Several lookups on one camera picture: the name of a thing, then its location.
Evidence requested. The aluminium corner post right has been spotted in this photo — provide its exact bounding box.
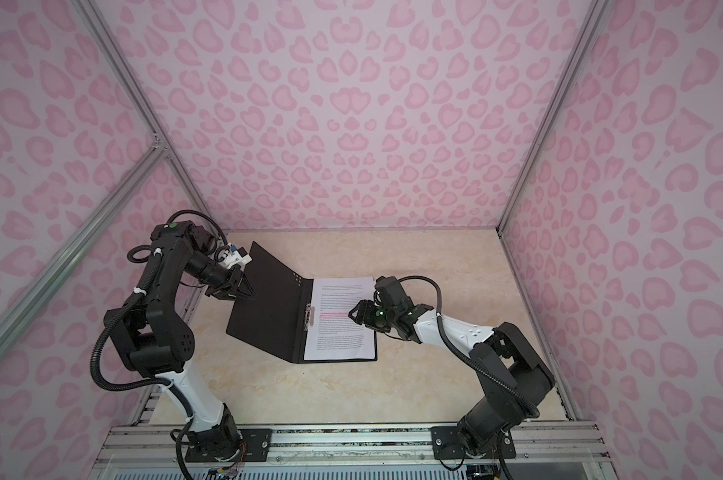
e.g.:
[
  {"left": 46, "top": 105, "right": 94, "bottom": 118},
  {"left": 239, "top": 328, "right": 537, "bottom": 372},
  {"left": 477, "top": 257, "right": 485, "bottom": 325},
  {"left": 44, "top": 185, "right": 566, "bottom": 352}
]
[{"left": 497, "top": 0, "right": 613, "bottom": 239}]

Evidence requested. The blue folder with black inside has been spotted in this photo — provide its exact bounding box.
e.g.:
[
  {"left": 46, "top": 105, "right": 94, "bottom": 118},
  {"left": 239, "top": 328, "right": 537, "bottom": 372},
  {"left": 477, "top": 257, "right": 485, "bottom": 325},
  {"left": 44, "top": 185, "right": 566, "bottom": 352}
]
[{"left": 225, "top": 241, "right": 379, "bottom": 365}]

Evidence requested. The printed paper sheet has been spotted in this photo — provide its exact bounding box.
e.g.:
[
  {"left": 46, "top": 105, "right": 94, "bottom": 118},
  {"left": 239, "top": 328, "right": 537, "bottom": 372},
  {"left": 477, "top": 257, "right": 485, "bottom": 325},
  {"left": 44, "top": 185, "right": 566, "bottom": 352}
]
[{"left": 303, "top": 277, "right": 377, "bottom": 363}]

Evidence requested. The silver folder clip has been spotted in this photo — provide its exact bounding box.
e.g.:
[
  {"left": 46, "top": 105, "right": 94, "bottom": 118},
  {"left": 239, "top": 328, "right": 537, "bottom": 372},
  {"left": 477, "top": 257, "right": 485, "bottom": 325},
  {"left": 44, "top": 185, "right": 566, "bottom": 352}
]
[{"left": 303, "top": 303, "right": 315, "bottom": 332}]

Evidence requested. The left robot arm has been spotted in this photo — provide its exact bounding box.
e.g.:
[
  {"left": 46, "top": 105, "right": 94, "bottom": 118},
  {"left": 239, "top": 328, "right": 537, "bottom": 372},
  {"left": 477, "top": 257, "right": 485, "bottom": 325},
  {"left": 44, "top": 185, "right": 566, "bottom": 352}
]
[{"left": 89, "top": 210, "right": 254, "bottom": 463}]

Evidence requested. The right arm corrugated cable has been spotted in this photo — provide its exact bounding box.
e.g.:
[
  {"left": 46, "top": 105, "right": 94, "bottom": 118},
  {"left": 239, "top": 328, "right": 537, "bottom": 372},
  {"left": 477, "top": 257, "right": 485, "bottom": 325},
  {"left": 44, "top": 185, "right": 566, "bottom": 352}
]
[{"left": 396, "top": 274, "right": 543, "bottom": 420}]

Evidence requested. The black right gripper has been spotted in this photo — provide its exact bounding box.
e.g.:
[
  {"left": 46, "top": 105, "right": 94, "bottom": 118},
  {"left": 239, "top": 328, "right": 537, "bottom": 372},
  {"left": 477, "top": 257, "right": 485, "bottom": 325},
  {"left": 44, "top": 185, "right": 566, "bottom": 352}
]
[{"left": 345, "top": 299, "right": 399, "bottom": 333}]

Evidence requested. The aluminium corner post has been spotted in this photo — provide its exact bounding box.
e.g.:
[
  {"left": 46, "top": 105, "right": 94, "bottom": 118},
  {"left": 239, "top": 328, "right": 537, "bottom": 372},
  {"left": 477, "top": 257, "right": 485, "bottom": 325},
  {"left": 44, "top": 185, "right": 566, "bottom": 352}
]
[
  {"left": 71, "top": 1, "right": 212, "bottom": 216},
  {"left": 497, "top": 0, "right": 613, "bottom": 239}
]

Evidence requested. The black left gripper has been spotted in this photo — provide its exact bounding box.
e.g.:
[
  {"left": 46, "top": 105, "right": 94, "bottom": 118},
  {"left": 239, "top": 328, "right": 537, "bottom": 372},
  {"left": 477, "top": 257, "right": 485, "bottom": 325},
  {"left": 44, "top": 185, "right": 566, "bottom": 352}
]
[{"left": 187, "top": 257, "right": 258, "bottom": 302}]

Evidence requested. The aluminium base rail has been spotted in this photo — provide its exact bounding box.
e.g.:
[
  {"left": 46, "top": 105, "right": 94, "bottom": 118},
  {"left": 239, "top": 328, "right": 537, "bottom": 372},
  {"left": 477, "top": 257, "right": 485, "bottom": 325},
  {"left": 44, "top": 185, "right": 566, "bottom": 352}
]
[{"left": 89, "top": 421, "right": 617, "bottom": 479}]

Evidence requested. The aluminium diagonal wall bar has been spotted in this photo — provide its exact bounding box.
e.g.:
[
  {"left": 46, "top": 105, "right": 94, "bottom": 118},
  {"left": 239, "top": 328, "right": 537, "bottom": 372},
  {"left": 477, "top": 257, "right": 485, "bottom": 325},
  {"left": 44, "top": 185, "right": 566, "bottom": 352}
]
[{"left": 0, "top": 143, "right": 165, "bottom": 364}]

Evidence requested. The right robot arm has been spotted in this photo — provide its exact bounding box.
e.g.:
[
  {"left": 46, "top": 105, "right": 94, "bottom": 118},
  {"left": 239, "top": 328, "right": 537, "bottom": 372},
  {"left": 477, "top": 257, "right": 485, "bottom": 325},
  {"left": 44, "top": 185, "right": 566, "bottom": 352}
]
[{"left": 348, "top": 275, "right": 555, "bottom": 459}]

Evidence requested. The aluminium corner post left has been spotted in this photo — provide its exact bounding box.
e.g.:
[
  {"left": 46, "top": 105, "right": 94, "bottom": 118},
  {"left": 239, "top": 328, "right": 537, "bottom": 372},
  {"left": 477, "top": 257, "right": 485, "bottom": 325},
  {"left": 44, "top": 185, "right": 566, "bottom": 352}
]
[{"left": 71, "top": 1, "right": 212, "bottom": 216}]

